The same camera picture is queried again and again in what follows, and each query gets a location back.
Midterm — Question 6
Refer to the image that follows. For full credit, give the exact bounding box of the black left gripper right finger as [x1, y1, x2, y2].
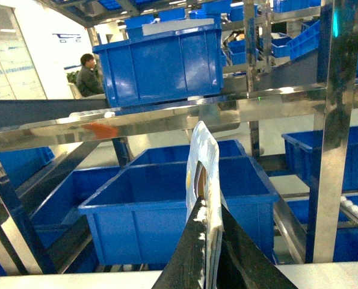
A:
[217, 207, 296, 288]

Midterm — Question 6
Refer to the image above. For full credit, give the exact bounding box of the steel rack upright post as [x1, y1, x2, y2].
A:
[306, 1, 358, 263]

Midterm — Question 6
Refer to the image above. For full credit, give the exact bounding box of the flower gift bag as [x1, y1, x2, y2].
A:
[185, 121, 226, 288]

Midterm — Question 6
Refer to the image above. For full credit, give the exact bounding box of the blue bin below fingers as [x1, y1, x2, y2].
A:
[78, 157, 279, 266]

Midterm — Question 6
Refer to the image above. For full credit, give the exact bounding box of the large blue crate on shelf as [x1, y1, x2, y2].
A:
[93, 19, 223, 108]

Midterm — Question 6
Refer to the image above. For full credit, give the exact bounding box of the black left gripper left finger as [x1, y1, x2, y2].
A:
[153, 197, 206, 288]

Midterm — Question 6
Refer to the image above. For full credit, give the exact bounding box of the seated person dark jacket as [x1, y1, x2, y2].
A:
[76, 54, 104, 98]

